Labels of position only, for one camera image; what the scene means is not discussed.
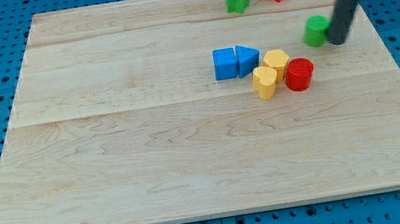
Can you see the yellow hexagon block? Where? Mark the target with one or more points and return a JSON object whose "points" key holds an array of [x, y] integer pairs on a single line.
{"points": [[278, 60]]}

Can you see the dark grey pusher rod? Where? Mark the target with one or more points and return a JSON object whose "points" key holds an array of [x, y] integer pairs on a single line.
{"points": [[341, 21]]}

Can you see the red cylinder block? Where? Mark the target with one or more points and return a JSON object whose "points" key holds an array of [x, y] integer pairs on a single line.
{"points": [[299, 74]]}

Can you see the green cylinder block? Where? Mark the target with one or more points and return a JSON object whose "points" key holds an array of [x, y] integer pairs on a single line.
{"points": [[315, 31]]}

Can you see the blue triangle block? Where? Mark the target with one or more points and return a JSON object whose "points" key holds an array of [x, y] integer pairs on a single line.
{"points": [[248, 60]]}

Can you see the yellow heart block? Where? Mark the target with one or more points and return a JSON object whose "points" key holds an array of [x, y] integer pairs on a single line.
{"points": [[264, 81]]}

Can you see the blue cube block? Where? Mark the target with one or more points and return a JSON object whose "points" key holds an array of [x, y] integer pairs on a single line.
{"points": [[225, 63]]}

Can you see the wooden board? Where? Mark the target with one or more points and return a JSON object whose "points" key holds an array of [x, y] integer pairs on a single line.
{"points": [[118, 117]]}

